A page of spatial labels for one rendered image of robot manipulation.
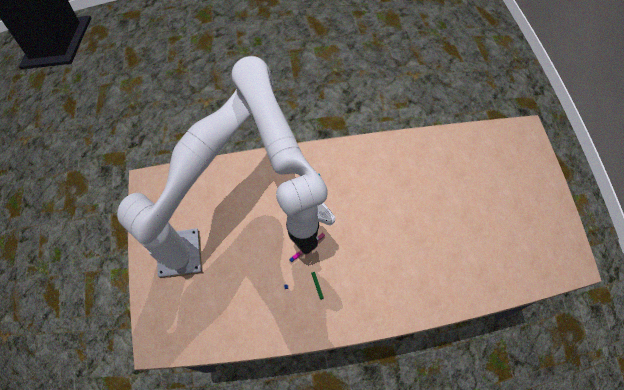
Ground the green rod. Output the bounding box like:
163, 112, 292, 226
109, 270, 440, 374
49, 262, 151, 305
311, 272, 324, 300

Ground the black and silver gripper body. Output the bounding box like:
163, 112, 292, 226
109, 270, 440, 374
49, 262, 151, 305
286, 203, 335, 254

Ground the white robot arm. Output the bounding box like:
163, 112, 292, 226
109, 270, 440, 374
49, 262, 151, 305
117, 56, 328, 270

